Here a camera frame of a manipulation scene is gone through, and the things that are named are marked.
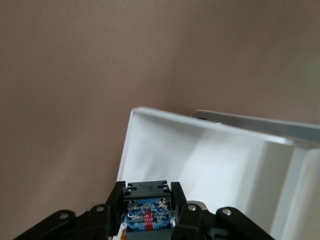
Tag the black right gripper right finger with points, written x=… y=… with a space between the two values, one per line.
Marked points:
x=181 y=200

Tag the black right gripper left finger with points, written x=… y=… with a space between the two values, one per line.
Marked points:
x=115 y=200

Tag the red emergency stop button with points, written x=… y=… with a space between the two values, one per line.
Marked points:
x=147 y=215

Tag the white plastic drawer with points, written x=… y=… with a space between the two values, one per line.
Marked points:
x=162 y=150

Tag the white plastic tray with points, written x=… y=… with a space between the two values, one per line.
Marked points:
x=250 y=122

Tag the brown table mat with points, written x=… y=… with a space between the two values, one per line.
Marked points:
x=75 y=75

